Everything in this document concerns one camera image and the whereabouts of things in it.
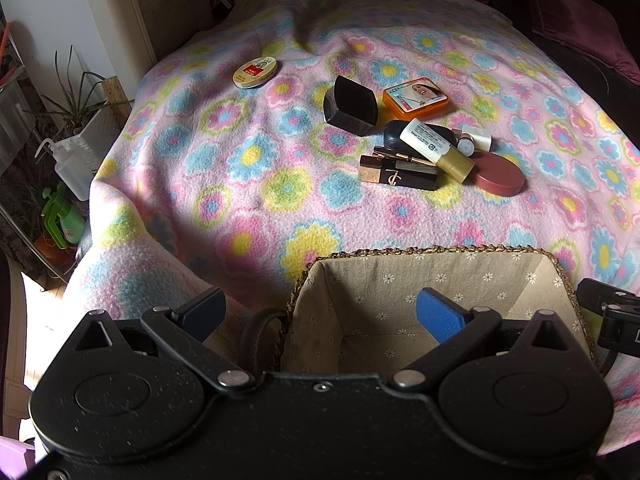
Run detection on round maroon compact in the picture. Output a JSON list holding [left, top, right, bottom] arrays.
[[469, 152, 525, 197]]

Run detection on white and gold tube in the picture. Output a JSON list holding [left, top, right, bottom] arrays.
[[399, 119, 474, 183]]

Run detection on small amber bottle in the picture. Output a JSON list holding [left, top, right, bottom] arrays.
[[454, 125, 492, 157]]

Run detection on dark blue glasses case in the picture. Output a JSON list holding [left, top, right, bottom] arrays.
[[383, 120, 457, 156]]

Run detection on black square box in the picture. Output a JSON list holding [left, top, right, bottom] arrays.
[[323, 75, 378, 136]]

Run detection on gold lipstick tube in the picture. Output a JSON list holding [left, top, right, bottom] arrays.
[[373, 146, 435, 167]]

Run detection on woven basket with fabric liner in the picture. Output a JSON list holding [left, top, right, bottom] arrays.
[[239, 246, 596, 376]]

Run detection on white squeeze bottle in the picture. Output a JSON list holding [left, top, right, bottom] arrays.
[[34, 138, 93, 202]]

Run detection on potted aloe plant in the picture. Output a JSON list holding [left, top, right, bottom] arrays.
[[28, 46, 131, 136]]

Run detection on orange toothpaste tin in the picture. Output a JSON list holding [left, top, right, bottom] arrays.
[[382, 77, 449, 120]]

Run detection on floral fleece blanket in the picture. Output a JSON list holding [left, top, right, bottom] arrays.
[[64, 0, 640, 456]]

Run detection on oval yellow tin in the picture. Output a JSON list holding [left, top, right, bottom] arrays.
[[232, 56, 278, 89]]

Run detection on maroon cushion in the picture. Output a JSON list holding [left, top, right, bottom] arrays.
[[533, 0, 639, 84]]

